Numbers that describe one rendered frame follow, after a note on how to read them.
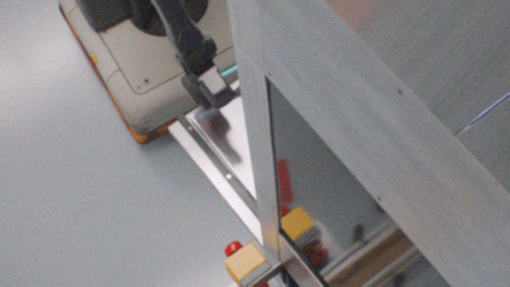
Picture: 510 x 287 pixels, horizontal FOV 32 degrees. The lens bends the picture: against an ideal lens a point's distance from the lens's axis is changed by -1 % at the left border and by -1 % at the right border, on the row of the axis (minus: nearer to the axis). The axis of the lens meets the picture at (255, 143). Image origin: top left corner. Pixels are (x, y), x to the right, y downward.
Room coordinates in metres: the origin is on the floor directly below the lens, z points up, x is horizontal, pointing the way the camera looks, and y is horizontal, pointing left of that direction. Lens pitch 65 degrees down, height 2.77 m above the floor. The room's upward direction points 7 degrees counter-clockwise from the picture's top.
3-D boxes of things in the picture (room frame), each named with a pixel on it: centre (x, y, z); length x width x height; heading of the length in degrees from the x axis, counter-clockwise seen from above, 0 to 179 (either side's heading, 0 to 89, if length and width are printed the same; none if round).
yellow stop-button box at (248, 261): (0.55, 0.05, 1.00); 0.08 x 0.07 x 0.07; 30
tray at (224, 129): (0.87, -0.05, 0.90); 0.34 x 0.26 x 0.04; 29
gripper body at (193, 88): (0.99, 0.10, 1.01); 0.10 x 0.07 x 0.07; 30
